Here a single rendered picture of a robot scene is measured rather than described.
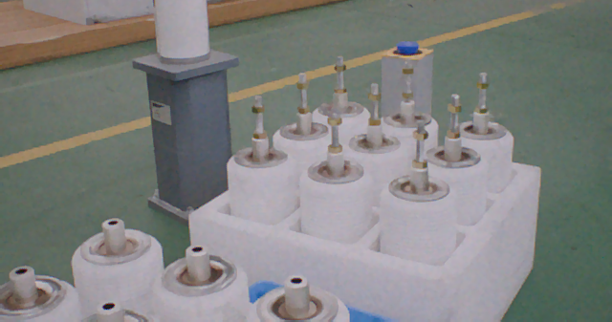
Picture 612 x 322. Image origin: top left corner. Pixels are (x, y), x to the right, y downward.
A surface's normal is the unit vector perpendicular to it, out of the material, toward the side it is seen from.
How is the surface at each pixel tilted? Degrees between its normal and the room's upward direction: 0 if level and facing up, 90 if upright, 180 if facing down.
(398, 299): 90
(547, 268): 0
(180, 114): 89
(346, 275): 90
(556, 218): 0
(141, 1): 90
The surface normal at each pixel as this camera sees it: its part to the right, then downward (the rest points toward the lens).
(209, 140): 0.68, 0.24
